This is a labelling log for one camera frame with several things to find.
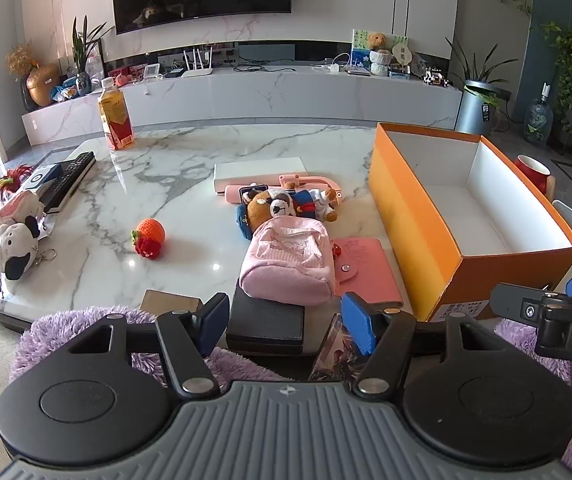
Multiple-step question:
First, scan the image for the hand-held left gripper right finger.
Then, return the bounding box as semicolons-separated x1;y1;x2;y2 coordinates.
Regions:
341;291;514;398

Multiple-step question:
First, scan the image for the water jug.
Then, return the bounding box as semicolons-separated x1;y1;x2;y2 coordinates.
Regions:
522;82;555;148

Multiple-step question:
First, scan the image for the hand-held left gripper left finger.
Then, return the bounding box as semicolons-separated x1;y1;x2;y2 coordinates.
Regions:
66;292;230;401

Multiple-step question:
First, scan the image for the purple fluffy blanket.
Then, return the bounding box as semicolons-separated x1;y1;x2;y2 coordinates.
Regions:
8;269;572;480

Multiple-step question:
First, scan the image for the cow plush keychain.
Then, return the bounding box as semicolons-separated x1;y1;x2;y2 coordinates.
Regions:
0;220;43;281

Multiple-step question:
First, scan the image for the painted picture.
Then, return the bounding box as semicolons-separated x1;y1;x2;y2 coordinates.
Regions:
352;29;411;69

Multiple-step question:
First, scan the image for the pink mini backpack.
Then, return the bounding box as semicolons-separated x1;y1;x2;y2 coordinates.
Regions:
239;218;334;306

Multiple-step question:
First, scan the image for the pink selfie stick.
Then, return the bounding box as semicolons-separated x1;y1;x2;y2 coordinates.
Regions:
224;173;341;208

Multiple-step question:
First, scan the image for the white long box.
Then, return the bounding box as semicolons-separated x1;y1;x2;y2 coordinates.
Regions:
214;156;310;196

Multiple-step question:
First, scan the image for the black remote control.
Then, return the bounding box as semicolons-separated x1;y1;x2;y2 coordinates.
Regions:
41;151;97;214

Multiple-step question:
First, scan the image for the small brown cardboard box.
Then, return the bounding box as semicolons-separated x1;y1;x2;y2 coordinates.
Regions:
139;289;205;319

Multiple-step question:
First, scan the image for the orange drink bottle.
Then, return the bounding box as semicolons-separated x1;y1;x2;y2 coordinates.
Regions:
97;78;136;151

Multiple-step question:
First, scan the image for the black box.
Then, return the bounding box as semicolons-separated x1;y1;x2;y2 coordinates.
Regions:
225;280;306;357

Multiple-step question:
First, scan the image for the red green feather toy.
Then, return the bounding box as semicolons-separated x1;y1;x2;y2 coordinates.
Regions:
0;164;35;202

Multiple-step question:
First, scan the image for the dried flower bunch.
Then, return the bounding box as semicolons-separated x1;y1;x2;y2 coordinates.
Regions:
5;42;42;77

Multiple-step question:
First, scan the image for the white marble tv console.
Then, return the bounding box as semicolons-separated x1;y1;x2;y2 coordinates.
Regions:
21;64;465;148

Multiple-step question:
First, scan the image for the red mug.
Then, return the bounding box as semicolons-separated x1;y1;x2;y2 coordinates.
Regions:
515;155;551;199

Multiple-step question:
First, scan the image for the pink snap wallet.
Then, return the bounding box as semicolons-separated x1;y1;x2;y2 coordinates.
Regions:
332;238;403;307

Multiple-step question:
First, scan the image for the gold round vase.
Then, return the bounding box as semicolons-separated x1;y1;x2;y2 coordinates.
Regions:
25;62;62;109

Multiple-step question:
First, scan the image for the hanging vine plant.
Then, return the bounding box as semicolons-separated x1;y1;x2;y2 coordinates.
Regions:
540;20;572;147

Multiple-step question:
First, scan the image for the white and blue box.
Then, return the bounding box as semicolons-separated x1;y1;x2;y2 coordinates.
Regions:
18;162;66;196

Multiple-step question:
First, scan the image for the sailor bear plush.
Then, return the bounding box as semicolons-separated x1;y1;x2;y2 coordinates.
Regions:
236;187;340;240

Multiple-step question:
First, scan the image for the orange cardboard box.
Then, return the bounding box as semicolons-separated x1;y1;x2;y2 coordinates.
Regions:
367;122;572;322

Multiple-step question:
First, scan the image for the long leaf green plant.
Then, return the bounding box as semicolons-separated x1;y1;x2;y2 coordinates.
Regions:
445;35;513;111

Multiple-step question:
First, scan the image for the crochet orange toy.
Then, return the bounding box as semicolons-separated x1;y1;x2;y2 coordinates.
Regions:
132;218;166;259

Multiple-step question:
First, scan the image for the shiny card packet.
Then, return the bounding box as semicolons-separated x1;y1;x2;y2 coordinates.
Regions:
308;312;363;384

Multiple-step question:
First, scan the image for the white stool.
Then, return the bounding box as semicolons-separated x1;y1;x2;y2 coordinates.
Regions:
551;200;572;234

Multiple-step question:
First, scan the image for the white router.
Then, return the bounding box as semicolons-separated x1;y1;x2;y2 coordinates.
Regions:
181;46;216;79

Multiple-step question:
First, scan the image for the blue snack bag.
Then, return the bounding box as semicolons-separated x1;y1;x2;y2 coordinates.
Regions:
51;77;92;102

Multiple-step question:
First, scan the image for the green plant in vase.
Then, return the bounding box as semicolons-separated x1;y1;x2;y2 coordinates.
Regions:
68;15;115;96

